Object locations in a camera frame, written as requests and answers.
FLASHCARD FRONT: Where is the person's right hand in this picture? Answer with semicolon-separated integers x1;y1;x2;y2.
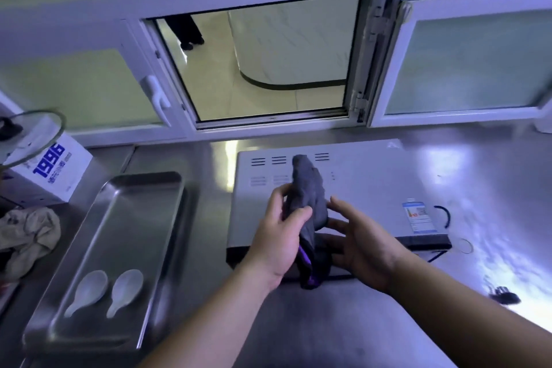
320;195;413;296

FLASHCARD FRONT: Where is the person's left hand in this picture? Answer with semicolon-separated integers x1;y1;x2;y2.
240;184;314;294

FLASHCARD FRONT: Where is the silver microwave black door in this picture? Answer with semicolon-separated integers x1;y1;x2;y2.
225;139;453;281

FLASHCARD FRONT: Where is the grey purple cloth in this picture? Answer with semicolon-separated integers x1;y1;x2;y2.
282;154;334;291

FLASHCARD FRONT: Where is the black power cable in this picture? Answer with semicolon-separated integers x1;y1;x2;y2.
433;205;522;306

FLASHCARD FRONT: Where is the white ceramic spoon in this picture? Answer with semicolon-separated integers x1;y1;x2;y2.
63;270;109;319
105;269;145;320

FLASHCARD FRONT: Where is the person's left forearm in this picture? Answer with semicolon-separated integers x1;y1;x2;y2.
137;268;281;368

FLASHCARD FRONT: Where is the person's right forearm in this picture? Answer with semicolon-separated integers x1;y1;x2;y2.
386;254;552;368

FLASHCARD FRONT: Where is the stainless steel tray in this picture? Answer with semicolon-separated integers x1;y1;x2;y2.
21;171;187;354

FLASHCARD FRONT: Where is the hinged white window sash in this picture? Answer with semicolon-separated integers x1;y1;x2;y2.
367;0;552;128

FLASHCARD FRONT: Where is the white box blue print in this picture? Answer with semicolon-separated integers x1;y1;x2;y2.
7;132;94;205

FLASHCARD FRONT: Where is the beige crumpled rag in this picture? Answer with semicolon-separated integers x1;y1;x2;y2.
0;206;62;280

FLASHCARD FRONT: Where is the glass pot lid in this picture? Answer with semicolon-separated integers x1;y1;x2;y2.
0;109;67;168

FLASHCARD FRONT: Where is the white window handle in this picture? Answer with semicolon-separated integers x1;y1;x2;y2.
140;74;173;128

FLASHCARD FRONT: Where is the white window frame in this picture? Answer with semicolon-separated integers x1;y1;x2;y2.
0;0;552;148

